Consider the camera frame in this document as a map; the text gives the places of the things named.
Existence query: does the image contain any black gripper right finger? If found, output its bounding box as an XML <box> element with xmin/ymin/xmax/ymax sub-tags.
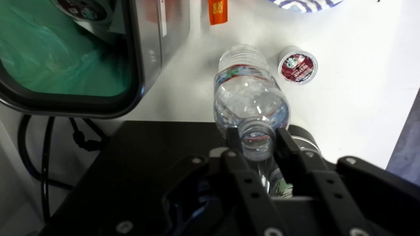
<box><xmin>275</xmin><ymin>126</ymin><xmax>420</xmax><ymax>236</ymax></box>

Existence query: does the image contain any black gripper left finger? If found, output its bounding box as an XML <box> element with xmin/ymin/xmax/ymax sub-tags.
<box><xmin>162</xmin><ymin>126</ymin><xmax>291</xmax><ymax>236</ymax></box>

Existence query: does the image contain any clear plastic water bottle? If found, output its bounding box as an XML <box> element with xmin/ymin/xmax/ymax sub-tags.
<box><xmin>213</xmin><ymin>43</ymin><xmax>293</xmax><ymax>198</ymax></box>

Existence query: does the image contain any coffee pod with red lid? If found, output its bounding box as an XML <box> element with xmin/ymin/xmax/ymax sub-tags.
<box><xmin>278</xmin><ymin>45</ymin><xmax>320</xmax><ymax>85</ymax></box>

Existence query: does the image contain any silver coffee machine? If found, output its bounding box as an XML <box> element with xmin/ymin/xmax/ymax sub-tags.
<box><xmin>0</xmin><ymin>0</ymin><xmax>195</xmax><ymax>121</ymax></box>

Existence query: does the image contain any black box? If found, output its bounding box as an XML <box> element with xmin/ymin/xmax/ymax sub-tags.
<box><xmin>39</xmin><ymin>121</ymin><xmax>229</xmax><ymax>236</ymax></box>

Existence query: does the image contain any orange tag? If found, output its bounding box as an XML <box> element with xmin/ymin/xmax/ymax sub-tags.
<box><xmin>207</xmin><ymin>0</ymin><xmax>230</xmax><ymax>26</ymax></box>

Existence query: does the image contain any blue patterned paper plate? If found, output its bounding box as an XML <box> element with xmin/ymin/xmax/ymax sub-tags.
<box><xmin>268</xmin><ymin>0</ymin><xmax>347</xmax><ymax>13</ymax></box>

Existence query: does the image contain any black coiled cable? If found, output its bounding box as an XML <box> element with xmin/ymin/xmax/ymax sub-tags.
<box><xmin>69</xmin><ymin>117</ymin><xmax>110</xmax><ymax>153</ymax></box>

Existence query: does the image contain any black power cable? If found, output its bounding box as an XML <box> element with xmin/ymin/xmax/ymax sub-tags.
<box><xmin>18</xmin><ymin>114</ymin><xmax>77</xmax><ymax>222</ymax></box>

